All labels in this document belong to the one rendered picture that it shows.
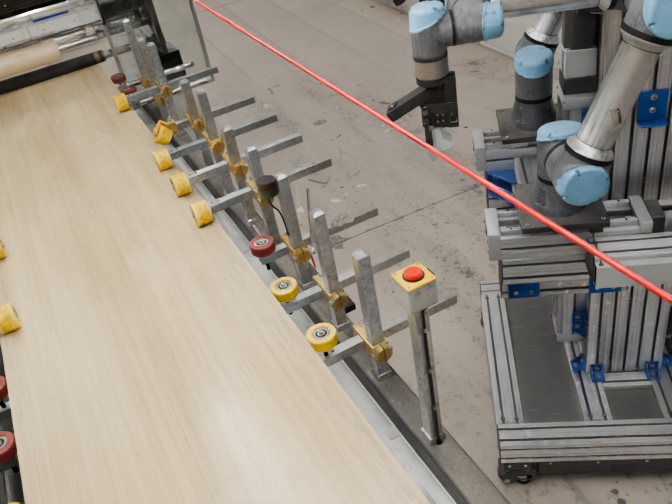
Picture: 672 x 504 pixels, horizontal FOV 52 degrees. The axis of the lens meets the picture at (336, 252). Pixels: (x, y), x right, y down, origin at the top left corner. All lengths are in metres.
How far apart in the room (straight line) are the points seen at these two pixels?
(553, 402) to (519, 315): 0.45
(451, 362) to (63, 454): 1.69
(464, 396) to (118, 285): 1.40
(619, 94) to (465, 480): 0.94
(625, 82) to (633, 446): 1.25
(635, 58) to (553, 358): 1.34
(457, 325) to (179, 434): 1.70
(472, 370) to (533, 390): 0.42
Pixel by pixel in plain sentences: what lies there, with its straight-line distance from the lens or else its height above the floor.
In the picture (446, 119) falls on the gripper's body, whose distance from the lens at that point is 1.61.
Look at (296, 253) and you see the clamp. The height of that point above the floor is 0.86.
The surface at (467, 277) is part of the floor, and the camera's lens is 3.38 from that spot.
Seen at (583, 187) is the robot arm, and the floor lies 1.21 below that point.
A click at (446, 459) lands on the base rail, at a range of 1.79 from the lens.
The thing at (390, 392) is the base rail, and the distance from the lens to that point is 1.94.
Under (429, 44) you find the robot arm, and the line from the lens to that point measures 1.53.
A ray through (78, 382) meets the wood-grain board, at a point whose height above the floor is 0.90.
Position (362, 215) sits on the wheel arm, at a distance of 2.34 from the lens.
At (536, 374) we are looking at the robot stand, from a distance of 2.64.
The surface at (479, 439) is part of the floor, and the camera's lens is 2.71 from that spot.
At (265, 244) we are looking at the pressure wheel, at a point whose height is 0.91.
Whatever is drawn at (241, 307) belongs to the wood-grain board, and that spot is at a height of 0.90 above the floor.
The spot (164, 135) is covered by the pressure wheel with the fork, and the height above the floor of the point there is 0.94.
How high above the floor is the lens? 2.13
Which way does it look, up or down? 36 degrees down
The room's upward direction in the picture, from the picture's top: 12 degrees counter-clockwise
